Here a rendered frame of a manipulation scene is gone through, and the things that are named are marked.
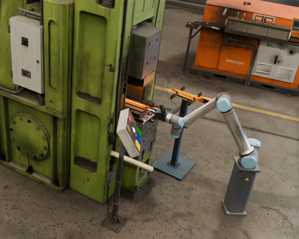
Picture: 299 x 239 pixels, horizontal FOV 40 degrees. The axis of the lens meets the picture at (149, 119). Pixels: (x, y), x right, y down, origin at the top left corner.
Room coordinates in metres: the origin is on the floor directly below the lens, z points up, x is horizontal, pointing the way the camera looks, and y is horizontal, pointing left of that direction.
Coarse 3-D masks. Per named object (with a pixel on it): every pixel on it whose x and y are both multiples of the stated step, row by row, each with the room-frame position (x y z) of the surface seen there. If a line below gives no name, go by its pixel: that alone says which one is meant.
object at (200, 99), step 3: (174, 90) 4.00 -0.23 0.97; (177, 90) 3.99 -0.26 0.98; (180, 93) 3.96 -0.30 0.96; (183, 93) 3.95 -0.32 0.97; (186, 93) 3.94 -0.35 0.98; (189, 96) 3.91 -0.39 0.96; (192, 96) 3.90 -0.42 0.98; (195, 96) 3.91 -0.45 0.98; (198, 99) 3.86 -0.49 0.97; (201, 99) 3.86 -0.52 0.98; (204, 99) 3.85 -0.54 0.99; (204, 102) 3.84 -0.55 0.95
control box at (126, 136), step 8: (120, 112) 3.04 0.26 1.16; (128, 112) 3.00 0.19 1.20; (120, 120) 2.89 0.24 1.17; (128, 120) 2.89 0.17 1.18; (120, 128) 2.76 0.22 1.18; (136, 128) 3.00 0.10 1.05; (120, 136) 2.73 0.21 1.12; (128, 136) 2.73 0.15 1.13; (128, 144) 2.73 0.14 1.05; (128, 152) 2.73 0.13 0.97; (136, 152) 2.73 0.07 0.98
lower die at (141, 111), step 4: (132, 100) 3.60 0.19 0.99; (128, 104) 3.51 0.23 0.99; (132, 104) 3.50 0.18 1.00; (144, 104) 3.55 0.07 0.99; (124, 108) 3.44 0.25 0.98; (132, 108) 3.44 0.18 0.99; (136, 108) 3.45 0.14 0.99; (140, 108) 3.46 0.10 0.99; (144, 108) 3.46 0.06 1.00; (132, 112) 3.39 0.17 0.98; (136, 112) 3.39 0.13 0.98; (140, 112) 3.40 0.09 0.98; (144, 112) 3.45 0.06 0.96; (136, 116) 3.37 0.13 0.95; (140, 116) 3.38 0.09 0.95
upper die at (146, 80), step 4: (152, 72) 3.51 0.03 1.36; (128, 76) 3.42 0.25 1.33; (148, 76) 3.43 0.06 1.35; (152, 76) 3.52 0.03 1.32; (128, 80) 3.42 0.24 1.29; (132, 80) 3.40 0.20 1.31; (136, 80) 3.39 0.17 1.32; (140, 80) 3.37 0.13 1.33; (144, 80) 3.37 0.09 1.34; (148, 80) 3.44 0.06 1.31; (152, 80) 3.53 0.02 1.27; (136, 84) 3.38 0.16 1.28; (140, 84) 3.37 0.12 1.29; (144, 84) 3.38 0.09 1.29
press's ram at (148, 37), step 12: (144, 24) 3.65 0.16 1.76; (132, 36) 3.36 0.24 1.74; (144, 36) 3.33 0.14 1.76; (156, 36) 3.49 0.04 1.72; (132, 48) 3.36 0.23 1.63; (144, 48) 3.31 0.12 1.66; (156, 48) 3.52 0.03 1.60; (132, 60) 3.35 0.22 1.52; (144, 60) 3.32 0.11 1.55; (156, 60) 3.56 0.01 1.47; (132, 72) 3.35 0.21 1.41; (144, 72) 3.35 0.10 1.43
